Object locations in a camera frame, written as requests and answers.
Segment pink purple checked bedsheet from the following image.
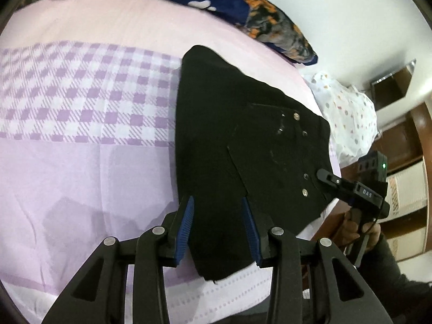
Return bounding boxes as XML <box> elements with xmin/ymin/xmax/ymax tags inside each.
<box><xmin>0</xmin><ymin>0</ymin><xmax>342</xmax><ymax>324</ymax></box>

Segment black pants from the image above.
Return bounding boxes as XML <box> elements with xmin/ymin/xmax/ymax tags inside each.
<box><xmin>175</xmin><ymin>45</ymin><xmax>332</xmax><ymax>281</ymax></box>

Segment dark wall monitor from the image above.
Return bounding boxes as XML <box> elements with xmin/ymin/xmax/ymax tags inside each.
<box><xmin>370</xmin><ymin>59</ymin><xmax>417</xmax><ymax>111</ymax></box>

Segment white dotted fabric bundle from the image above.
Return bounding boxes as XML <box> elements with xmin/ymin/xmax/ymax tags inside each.
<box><xmin>302</xmin><ymin>72</ymin><xmax>379</xmax><ymax>167</ymax></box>

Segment person's right forearm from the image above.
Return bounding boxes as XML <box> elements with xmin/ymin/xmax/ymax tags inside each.
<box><xmin>358</xmin><ymin>235</ymin><xmax>432</xmax><ymax>323</ymax></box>

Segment person's right hand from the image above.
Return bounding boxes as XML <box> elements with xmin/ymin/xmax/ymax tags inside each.
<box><xmin>333</xmin><ymin>211</ymin><xmax>382</xmax><ymax>251</ymax></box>

